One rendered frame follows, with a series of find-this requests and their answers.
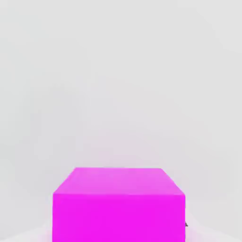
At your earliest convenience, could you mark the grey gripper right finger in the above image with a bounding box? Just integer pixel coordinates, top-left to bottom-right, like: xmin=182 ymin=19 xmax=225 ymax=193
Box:
xmin=185 ymin=220 xmax=239 ymax=242

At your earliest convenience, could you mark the small magenta cube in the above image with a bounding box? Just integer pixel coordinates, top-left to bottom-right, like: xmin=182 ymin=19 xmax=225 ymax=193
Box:
xmin=52 ymin=167 xmax=186 ymax=242

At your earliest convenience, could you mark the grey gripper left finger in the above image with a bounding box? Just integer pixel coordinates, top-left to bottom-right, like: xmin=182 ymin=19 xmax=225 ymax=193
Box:
xmin=3 ymin=221 xmax=54 ymax=242

